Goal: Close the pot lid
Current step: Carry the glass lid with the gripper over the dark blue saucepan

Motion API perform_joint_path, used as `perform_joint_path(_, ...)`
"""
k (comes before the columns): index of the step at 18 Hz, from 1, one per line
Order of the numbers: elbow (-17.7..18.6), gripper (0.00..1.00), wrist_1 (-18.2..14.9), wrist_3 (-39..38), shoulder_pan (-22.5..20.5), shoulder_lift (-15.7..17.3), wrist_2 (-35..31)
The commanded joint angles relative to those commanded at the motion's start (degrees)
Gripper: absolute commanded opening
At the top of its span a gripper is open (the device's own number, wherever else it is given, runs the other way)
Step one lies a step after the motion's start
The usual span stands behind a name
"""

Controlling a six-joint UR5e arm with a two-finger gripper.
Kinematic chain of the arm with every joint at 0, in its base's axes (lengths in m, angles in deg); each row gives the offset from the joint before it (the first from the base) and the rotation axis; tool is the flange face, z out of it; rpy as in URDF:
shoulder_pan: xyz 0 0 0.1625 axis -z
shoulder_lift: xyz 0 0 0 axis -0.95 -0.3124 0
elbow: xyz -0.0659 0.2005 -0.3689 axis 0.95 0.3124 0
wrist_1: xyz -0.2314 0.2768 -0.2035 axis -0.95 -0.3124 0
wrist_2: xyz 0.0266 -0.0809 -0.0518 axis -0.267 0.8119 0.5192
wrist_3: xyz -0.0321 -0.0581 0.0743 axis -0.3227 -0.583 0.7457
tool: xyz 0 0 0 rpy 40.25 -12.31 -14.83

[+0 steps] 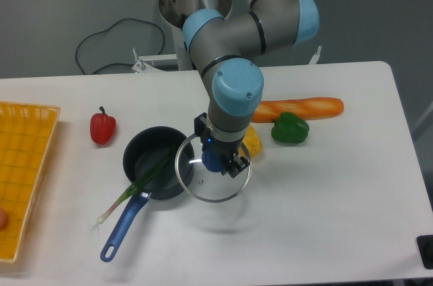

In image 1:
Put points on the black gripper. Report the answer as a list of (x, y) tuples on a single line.
[(220, 145)]

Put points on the glass pot lid blue knob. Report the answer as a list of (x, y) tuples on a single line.
[(203, 179)]

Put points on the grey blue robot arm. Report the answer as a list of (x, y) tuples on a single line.
[(235, 89)]

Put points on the yellow bell pepper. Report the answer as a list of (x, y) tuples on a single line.
[(252, 141)]

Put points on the green bell pepper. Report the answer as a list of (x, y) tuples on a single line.
[(290, 129)]

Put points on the dark blue saucepan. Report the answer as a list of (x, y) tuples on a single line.
[(146, 139)]

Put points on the orange baguette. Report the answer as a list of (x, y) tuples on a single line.
[(314, 108)]

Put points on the green onion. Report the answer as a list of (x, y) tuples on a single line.
[(150, 173)]

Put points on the red bell pepper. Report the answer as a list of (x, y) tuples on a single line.
[(102, 127)]

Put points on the black corner object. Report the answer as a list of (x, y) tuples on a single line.
[(425, 247)]

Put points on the yellow woven basket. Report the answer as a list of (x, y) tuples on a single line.
[(26, 134)]

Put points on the orange round item in basket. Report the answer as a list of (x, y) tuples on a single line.
[(3, 218)]

